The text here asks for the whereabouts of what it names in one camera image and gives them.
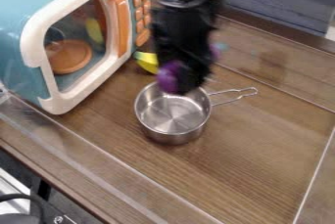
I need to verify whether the yellow toy banana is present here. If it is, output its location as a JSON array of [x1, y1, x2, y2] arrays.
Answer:
[[135, 51, 159, 74]]

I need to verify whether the orange microwave turntable plate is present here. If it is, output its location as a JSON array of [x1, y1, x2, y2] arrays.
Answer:
[[46, 39, 93, 74]]

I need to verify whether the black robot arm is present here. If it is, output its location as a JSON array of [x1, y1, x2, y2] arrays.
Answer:
[[152, 0, 222, 95]]

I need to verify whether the purple toy eggplant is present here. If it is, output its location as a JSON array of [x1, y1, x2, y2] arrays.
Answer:
[[156, 43, 226, 95]]

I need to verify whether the black cable bottom left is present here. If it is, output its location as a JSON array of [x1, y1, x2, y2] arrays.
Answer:
[[0, 194, 48, 224]]

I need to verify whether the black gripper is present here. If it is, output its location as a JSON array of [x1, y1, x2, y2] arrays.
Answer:
[[152, 22, 216, 95]]

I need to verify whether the blue toy microwave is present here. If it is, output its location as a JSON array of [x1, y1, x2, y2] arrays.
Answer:
[[0, 0, 151, 114]]

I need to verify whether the silver pot with handle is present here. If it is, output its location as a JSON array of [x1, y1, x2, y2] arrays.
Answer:
[[135, 82, 258, 146]]

